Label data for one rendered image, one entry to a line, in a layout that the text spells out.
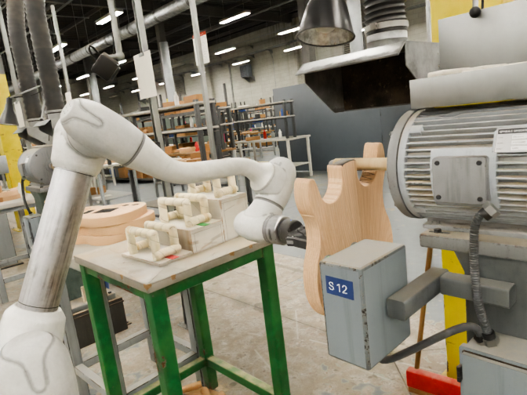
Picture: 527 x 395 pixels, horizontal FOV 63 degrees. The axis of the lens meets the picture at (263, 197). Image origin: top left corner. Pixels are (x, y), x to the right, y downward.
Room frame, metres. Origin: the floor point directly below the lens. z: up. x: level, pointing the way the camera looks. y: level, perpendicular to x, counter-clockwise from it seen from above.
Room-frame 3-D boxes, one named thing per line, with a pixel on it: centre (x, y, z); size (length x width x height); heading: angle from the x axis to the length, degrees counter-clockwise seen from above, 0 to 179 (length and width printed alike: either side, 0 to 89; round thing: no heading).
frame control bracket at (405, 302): (0.81, -0.29, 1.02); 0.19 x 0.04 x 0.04; 133
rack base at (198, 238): (1.70, 0.32, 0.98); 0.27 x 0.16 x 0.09; 46
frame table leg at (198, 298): (2.08, 0.39, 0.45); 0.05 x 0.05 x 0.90; 43
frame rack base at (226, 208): (1.81, 0.22, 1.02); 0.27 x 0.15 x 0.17; 46
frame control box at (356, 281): (0.77, -0.24, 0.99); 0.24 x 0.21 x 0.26; 43
